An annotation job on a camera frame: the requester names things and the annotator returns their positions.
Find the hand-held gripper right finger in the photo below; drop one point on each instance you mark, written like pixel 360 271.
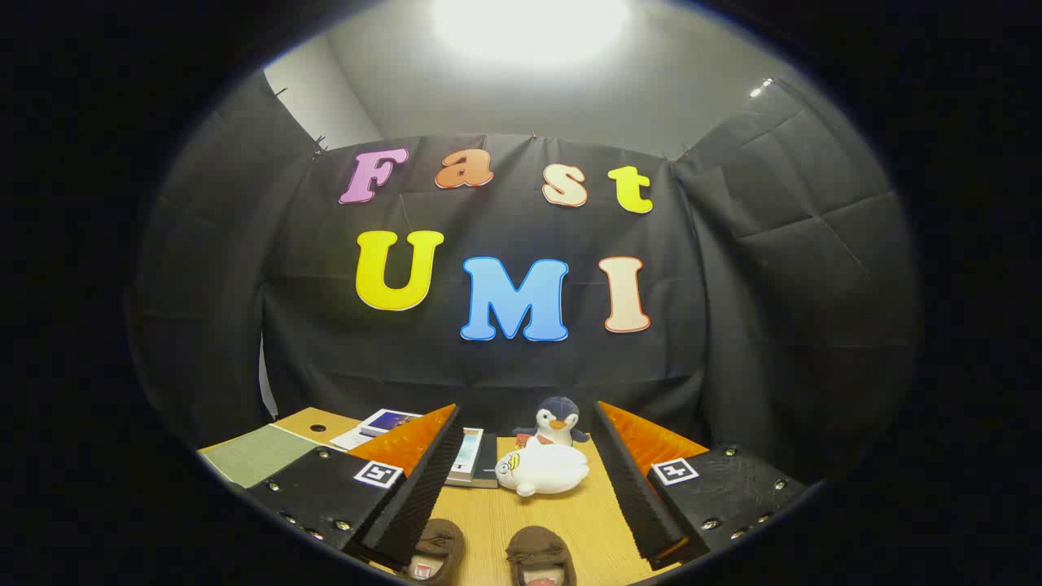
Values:
pixel 631 480

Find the white round plush toy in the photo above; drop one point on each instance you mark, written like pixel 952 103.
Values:
pixel 545 470

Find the green fabric storage box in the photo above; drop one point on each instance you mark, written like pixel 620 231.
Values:
pixel 260 456

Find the teal cover book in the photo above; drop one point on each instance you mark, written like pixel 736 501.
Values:
pixel 466 456

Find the white book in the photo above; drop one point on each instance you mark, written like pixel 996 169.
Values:
pixel 352 439

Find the penguin plush toy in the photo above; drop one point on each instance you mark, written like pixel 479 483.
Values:
pixel 558 417

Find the blue cover book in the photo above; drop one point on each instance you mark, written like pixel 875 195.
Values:
pixel 389 422

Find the brown fuzzy shoe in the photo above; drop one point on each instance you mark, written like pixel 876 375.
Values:
pixel 539 544
pixel 440 544

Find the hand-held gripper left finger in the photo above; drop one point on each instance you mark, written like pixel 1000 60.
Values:
pixel 423 480

